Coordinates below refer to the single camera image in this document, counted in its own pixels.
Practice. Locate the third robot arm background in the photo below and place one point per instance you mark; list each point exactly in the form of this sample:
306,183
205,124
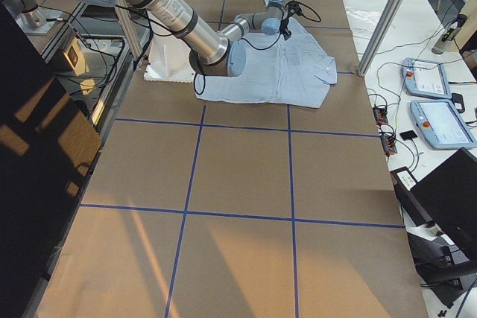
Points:
30,17

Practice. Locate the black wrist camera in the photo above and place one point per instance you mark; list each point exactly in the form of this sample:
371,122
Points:
293,9

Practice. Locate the light blue button-up shirt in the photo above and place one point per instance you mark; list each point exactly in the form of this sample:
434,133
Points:
296,71

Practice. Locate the lower blue teach pendant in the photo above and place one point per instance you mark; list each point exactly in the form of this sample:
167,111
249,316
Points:
441,125

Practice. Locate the black monitor with stand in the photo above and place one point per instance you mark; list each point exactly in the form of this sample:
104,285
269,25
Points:
446,200

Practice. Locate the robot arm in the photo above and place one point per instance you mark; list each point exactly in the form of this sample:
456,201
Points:
212,53

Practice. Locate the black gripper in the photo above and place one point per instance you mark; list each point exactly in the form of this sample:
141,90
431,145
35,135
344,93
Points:
285,30

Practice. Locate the dark panel at left edge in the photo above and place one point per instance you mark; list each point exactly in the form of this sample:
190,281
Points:
47,147

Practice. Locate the white camera mast with base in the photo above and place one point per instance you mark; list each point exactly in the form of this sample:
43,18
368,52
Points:
168,61

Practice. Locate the orange black usb hub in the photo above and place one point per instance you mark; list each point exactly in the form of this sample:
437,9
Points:
380,115

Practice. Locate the aluminium frame post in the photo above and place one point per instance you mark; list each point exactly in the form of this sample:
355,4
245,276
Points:
385,20

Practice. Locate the blue teach pendant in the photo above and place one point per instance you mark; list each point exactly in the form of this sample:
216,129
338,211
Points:
441,125
425,79

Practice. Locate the upper blue teach pendant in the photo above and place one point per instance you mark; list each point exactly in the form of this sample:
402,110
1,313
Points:
425,79

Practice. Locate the clear plastic bag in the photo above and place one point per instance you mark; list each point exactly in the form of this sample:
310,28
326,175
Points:
362,22

